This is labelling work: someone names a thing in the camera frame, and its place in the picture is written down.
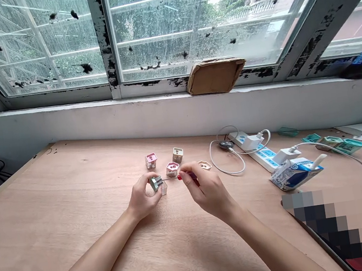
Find green pencil sharpener clear body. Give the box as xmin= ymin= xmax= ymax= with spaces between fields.
xmin=149 ymin=174 xmax=170 ymax=198

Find white charger adapter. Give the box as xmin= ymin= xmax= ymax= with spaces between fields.
xmin=241 ymin=133 xmax=266 ymax=153
xmin=271 ymin=145 xmax=303 ymax=167

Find white blue power strip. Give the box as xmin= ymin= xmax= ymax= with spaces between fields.
xmin=227 ymin=125 xmax=286 ymax=178

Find small red-handled screwdriver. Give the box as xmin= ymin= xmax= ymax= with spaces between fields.
xmin=161 ymin=170 xmax=198 ymax=184

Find white charging cable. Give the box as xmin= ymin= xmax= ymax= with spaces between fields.
xmin=291 ymin=134 xmax=362 ymax=193
xmin=207 ymin=128 xmax=276 ymax=178

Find beige sharpener lid orange holes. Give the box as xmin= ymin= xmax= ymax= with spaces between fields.
xmin=196 ymin=158 xmax=214 ymax=173

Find thin white power cord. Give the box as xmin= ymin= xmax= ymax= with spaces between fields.
xmin=215 ymin=124 xmax=240 ymax=145

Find black flat device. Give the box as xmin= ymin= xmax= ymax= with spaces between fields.
xmin=297 ymin=210 xmax=362 ymax=271

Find pink pencil sharpener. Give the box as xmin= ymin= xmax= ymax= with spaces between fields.
xmin=144 ymin=152 xmax=159 ymax=171
xmin=165 ymin=161 xmax=182 ymax=179

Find window with peeling frame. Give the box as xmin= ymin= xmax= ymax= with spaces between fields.
xmin=0 ymin=0 xmax=362 ymax=123

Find brown cardboard box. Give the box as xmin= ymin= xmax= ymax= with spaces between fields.
xmin=183 ymin=54 xmax=251 ymax=99

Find person's left hand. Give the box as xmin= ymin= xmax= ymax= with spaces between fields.
xmin=123 ymin=171 xmax=173 ymax=222

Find small black oval device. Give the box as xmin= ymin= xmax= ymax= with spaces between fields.
xmin=219 ymin=139 xmax=236 ymax=151

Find dark cola bottle blue label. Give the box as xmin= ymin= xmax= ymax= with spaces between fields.
xmin=334 ymin=51 xmax=362 ymax=83

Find beige pencil sharpener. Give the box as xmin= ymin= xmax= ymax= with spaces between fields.
xmin=171 ymin=146 xmax=186 ymax=165

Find green sharpener lid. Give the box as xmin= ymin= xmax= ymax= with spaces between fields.
xmin=301 ymin=132 xmax=321 ymax=147

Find person's right hand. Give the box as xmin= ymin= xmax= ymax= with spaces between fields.
xmin=178 ymin=156 xmax=240 ymax=225

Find blue white milk carton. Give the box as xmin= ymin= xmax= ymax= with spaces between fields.
xmin=266 ymin=153 xmax=327 ymax=194

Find clear green sharpener case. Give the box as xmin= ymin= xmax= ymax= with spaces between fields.
xmin=278 ymin=124 xmax=300 ymax=139

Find white drinking straw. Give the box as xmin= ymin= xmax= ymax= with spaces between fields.
xmin=310 ymin=153 xmax=330 ymax=170

